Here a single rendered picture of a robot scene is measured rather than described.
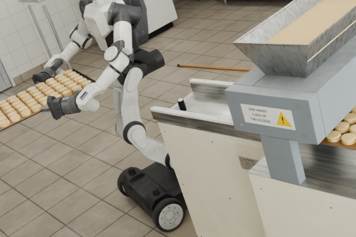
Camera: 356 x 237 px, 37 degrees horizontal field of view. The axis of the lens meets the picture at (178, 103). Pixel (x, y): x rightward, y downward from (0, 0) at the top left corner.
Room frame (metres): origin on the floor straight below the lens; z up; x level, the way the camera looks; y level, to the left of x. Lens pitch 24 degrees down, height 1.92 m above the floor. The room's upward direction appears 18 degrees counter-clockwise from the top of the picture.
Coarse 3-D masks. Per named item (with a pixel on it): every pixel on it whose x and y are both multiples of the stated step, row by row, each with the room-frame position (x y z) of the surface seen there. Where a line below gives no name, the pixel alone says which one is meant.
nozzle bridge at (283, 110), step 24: (312, 72) 1.55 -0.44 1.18; (336, 72) 1.50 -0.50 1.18; (240, 96) 1.59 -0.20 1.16; (264, 96) 1.51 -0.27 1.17; (288, 96) 1.45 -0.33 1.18; (312, 96) 1.40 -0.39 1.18; (336, 96) 1.48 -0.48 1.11; (240, 120) 1.61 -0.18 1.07; (264, 120) 1.53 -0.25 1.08; (288, 120) 1.45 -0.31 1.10; (312, 120) 1.39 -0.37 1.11; (336, 120) 1.46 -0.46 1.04; (264, 144) 1.55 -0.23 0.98; (288, 144) 1.47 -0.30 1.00; (288, 168) 1.49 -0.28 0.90
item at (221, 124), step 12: (156, 108) 2.30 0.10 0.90; (168, 108) 2.26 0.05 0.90; (168, 120) 2.24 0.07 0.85; (180, 120) 2.18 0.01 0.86; (192, 120) 2.11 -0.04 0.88; (204, 120) 2.05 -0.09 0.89; (216, 120) 2.00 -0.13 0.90; (228, 120) 1.96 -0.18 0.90; (228, 132) 1.96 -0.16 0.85; (240, 132) 1.91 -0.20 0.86
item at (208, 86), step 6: (192, 78) 2.52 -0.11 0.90; (192, 84) 2.50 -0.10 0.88; (198, 84) 2.46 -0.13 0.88; (204, 84) 2.43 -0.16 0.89; (210, 84) 2.39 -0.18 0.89; (216, 84) 2.36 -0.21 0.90; (222, 84) 2.33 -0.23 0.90; (228, 84) 2.31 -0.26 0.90; (192, 90) 2.51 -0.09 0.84; (198, 90) 2.47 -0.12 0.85; (204, 90) 2.44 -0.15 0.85; (210, 90) 2.41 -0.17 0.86; (216, 90) 2.38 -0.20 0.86; (222, 90) 2.34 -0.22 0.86
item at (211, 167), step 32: (192, 96) 2.44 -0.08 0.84; (224, 96) 2.32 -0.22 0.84; (160, 128) 2.29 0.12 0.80; (192, 128) 2.11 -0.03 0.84; (192, 160) 2.16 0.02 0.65; (224, 160) 2.00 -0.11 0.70; (256, 160) 1.85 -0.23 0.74; (192, 192) 2.23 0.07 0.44; (224, 192) 2.05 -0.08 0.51; (224, 224) 2.10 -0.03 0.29; (256, 224) 1.93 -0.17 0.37
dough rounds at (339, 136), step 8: (352, 112) 1.69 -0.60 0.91; (344, 120) 1.65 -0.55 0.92; (352, 120) 1.63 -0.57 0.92; (336, 128) 1.61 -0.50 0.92; (344, 128) 1.59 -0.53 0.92; (352, 128) 1.57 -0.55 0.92; (328, 136) 1.57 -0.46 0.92; (336, 136) 1.55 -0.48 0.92; (344, 136) 1.54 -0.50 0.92; (352, 136) 1.52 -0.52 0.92; (336, 144) 1.54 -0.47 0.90; (344, 144) 1.52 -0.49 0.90; (352, 144) 1.51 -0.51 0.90
